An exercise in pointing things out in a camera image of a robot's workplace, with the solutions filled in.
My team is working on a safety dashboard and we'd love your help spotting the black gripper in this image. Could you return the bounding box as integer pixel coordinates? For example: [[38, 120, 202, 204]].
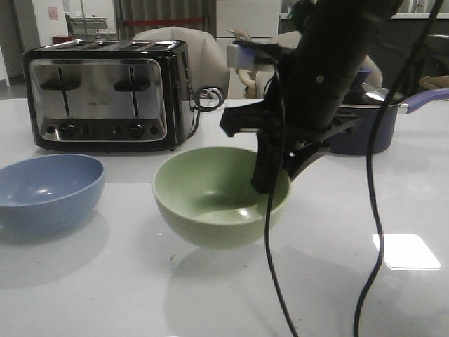
[[220, 74, 359, 194]]

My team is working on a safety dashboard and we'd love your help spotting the green bowl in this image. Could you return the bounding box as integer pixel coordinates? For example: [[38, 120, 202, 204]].
[[152, 147, 290, 249]]

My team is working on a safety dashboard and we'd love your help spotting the blue bowl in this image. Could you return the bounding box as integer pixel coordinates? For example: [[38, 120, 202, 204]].
[[1, 154, 105, 235]]

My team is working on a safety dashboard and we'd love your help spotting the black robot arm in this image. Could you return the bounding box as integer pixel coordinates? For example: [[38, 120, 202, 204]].
[[220, 1, 401, 194]]

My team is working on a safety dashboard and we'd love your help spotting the dark blue saucepan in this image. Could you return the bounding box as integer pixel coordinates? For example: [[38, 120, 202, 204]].
[[328, 88, 448, 157]]

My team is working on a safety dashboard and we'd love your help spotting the beige office chair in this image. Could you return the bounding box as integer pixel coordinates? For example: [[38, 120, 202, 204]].
[[228, 28, 258, 99]]

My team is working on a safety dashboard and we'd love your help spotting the glass lid with blue knob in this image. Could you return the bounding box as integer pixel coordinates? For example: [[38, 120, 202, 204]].
[[342, 67, 389, 107]]

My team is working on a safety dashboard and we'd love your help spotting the beige armchair on right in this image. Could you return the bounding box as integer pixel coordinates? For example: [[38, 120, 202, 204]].
[[254, 31, 383, 98]]

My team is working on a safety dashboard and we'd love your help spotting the beige armchair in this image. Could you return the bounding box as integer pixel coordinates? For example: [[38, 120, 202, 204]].
[[133, 26, 230, 99], [254, 31, 383, 98]]

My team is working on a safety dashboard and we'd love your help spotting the beige armchair on left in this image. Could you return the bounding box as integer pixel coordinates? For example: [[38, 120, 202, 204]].
[[133, 26, 230, 99]]

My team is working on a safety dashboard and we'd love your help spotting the white cabinet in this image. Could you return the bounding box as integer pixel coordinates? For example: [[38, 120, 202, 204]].
[[215, 0, 282, 100]]

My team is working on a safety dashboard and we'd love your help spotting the red barrier belt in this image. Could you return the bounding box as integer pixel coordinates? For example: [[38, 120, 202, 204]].
[[121, 18, 206, 27]]

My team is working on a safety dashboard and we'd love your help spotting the black and chrome four-slot toaster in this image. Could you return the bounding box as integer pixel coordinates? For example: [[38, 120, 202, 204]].
[[22, 39, 196, 152]]

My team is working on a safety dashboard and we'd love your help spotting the black toaster power cord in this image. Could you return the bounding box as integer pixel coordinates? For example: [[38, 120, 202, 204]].
[[186, 86, 225, 140]]

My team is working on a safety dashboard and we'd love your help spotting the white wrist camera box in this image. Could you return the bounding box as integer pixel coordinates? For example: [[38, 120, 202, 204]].
[[226, 41, 257, 70]]

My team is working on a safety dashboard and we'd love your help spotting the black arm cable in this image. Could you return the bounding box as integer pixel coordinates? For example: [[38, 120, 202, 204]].
[[352, 0, 445, 337]]

